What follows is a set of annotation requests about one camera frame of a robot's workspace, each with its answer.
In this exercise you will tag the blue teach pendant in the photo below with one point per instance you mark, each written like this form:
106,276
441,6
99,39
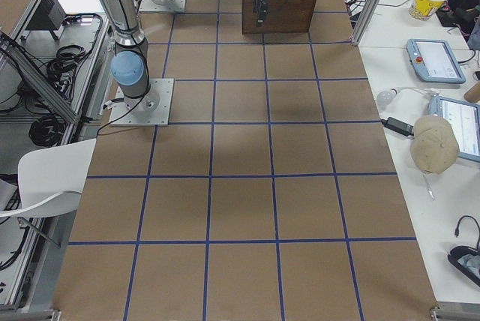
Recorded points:
433,61
464,119

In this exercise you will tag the black power adapter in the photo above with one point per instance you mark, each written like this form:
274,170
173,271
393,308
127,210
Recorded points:
398,126

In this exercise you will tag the yellow popcorn paper cup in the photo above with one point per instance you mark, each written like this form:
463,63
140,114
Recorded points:
424,9

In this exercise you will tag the white light bulb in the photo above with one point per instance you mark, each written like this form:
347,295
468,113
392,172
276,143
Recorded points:
384,98

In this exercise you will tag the black tray with cloth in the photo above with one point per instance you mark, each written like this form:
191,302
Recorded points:
466,260

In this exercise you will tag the white plastic chair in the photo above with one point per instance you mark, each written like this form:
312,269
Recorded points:
50,182

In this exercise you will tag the cardboard tube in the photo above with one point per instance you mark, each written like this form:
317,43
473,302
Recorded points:
473,94

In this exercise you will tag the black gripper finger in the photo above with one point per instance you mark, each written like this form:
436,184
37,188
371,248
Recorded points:
256,6
263,12

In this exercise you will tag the beige baseball cap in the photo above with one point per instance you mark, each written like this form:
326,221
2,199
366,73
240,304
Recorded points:
434,147

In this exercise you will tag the lower blue teach pendant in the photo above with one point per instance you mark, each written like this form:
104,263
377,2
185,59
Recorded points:
464,119

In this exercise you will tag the dark wooden drawer box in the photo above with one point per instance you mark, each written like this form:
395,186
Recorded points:
284,16

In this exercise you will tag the upper blue teach pendant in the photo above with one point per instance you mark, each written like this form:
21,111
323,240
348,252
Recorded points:
433,61

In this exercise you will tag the grey control box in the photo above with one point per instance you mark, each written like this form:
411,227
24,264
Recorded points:
49,16

